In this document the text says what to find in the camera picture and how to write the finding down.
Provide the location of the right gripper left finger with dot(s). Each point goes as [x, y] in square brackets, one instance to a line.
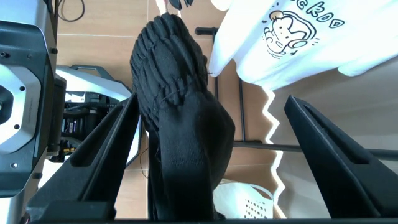
[93, 180]

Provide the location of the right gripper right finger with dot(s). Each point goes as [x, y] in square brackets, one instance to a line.
[342, 174]

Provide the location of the black garment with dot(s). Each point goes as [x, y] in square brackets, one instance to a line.
[186, 124]

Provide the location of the white printed shirt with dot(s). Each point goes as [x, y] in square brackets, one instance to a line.
[342, 46]

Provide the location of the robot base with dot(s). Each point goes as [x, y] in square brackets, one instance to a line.
[25, 93]

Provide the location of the white laundry basket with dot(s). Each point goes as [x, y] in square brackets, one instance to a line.
[236, 199]

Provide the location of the black clothes rack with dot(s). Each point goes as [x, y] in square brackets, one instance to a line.
[241, 109]

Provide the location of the beige curtain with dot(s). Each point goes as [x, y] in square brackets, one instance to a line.
[342, 93]

